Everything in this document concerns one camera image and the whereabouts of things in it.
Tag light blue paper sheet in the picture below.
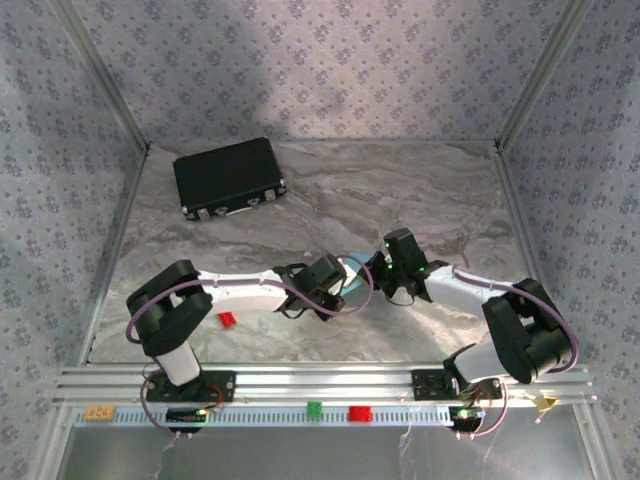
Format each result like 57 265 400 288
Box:
343 251 375 297

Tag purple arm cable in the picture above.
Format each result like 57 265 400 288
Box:
125 254 375 442
414 229 581 442

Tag slotted grey cable duct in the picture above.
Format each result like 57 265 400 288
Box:
72 405 454 429

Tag aluminium corner post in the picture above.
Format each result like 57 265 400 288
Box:
52 0 152 154
493 0 597 154

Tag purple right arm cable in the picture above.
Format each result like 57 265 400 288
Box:
414 229 581 442

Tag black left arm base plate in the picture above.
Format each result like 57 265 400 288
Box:
145 370 237 403

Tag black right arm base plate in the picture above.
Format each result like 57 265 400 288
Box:
411 368 504 401

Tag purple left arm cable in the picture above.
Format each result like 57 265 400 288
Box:
125 254 375 442

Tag small gold triangular piece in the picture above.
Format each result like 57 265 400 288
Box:
531 394 561 416

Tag black hard case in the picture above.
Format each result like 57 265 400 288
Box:
172 137 288 222

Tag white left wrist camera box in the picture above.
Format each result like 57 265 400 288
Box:
339 263 362 290

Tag aluminium mounting rail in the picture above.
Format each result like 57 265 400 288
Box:
52 364 599 407

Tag aluminium side rail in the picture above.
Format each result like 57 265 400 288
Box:
492 148 569 364
79 148 151 365

